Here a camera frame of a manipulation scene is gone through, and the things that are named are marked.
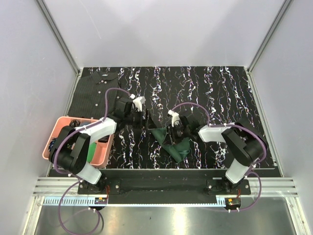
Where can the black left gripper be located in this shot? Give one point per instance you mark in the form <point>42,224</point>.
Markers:
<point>144,124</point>

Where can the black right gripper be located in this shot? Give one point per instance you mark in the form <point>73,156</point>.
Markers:
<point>170,133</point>

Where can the green cloth napkin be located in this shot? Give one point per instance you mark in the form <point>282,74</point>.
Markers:
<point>177,151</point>

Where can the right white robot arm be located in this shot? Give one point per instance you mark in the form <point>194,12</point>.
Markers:
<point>242,140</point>

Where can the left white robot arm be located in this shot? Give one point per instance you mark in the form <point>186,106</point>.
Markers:
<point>71,147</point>

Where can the dark brown rolled cloth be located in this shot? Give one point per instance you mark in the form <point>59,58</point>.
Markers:
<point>103,140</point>

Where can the pink compartment tray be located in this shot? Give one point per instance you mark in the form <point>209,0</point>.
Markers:
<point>102,149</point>

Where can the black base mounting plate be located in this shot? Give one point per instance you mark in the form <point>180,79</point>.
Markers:
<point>160,197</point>

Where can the green rolled cloth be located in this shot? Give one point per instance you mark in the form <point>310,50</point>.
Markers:
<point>91,152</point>

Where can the dark pinstriped shirt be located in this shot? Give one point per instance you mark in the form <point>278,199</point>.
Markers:
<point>89,97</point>

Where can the green patterned rolled tie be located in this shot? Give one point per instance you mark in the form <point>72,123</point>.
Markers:
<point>75,123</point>

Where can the blue patterned rolled tie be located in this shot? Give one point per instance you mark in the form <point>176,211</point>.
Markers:
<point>51,144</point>

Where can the aluminium frame rail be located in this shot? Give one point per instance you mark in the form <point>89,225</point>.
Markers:
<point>270,187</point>

